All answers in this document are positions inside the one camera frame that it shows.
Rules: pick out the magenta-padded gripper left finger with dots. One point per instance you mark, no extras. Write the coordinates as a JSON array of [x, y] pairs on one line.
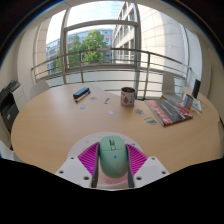
[[71, 168]]

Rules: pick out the metal balcony railing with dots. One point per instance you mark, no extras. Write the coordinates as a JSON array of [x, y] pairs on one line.
[[110, 49]]

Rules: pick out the black office printer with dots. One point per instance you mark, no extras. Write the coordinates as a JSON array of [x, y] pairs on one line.
[[8, 110]]

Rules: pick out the mint green computer mouse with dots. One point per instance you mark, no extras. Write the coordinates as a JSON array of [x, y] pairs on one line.
[[113, 158]]

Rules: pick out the white flat booklet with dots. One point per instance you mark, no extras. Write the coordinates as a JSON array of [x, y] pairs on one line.
[[197, 105]]

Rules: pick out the small yellow green card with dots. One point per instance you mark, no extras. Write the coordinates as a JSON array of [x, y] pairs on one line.
[[150, 120]]

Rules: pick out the white chair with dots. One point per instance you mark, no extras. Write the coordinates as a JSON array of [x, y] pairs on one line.
[[38, 90], [169, 85]]

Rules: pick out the red black magazine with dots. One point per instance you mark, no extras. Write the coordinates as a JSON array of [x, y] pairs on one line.
[[168, 111]]

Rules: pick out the blue marker pen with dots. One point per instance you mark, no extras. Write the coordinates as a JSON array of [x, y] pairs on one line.
[[83, 97]]

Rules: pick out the small blue printed box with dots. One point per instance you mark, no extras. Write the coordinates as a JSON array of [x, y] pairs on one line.
[[188, 102]]

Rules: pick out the black board eraser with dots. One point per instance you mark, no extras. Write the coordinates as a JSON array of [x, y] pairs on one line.
[[81, 92]]

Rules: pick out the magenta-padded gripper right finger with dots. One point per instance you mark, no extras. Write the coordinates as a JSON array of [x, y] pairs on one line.
[[151, 168]]

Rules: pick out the pink white round mouse pad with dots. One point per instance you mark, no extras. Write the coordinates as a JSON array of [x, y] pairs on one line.
[[87, 140]]

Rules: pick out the small pale green card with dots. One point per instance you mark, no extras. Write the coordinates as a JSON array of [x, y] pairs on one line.
[[139, 111]]

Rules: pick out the black upright speaker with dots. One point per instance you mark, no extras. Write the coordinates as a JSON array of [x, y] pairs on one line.
[[196, 88]]

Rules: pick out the printed mug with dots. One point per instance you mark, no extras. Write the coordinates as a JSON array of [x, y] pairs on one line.
[[127, 98]]

